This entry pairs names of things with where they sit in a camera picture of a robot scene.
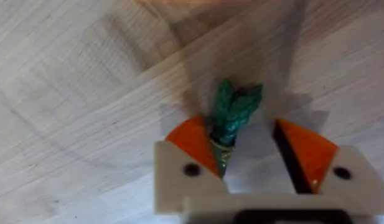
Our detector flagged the white orange left gripper right finger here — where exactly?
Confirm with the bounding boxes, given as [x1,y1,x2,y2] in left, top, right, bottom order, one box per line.
[271,118,384,200]

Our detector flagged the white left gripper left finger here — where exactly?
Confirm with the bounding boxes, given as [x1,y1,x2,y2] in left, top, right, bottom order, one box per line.
[154,139,229,215]

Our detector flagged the orange toy carrot green leaves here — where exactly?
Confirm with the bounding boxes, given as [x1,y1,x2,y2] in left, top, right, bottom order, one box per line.
[164,80,265,180]

